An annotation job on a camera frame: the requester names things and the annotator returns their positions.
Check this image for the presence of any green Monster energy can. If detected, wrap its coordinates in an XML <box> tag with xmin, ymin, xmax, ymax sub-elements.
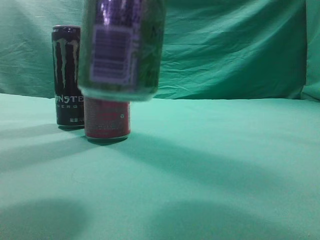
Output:
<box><xmin>78</xmin><ymin>0</ymin><xmax>166</xmax><ymax>102</ymax></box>

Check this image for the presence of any pink energy drink can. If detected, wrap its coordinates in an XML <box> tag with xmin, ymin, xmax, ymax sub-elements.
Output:
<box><xmin>84</xmin><ymin>96</ymin><xmax>131</xmax><ymax>141</ymax></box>

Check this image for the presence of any black Monster energy can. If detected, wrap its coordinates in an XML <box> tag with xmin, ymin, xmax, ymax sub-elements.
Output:
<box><xmin>51</xmin><ymin>25</ymin><xmax>84</xmax><ymax>129</ymax></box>

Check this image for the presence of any green backdrop cloth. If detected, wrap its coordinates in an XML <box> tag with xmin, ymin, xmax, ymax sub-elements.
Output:
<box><xmin>0</xmin><ymin>0</ymin><xmax>320</xmax><ymax>101</ymax></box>

